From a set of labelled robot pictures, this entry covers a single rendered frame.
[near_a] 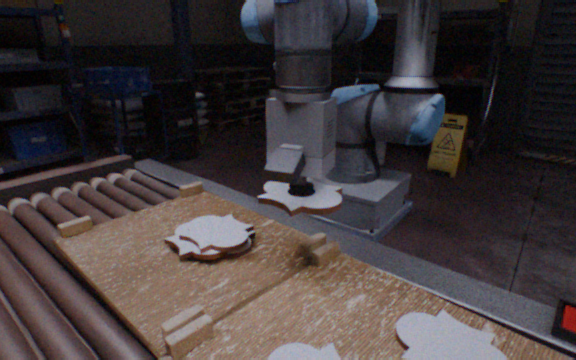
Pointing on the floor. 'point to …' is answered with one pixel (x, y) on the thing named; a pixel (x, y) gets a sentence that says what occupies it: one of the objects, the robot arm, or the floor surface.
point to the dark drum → (179, 145)
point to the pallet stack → (233, 100)
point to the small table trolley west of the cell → (118, 121)
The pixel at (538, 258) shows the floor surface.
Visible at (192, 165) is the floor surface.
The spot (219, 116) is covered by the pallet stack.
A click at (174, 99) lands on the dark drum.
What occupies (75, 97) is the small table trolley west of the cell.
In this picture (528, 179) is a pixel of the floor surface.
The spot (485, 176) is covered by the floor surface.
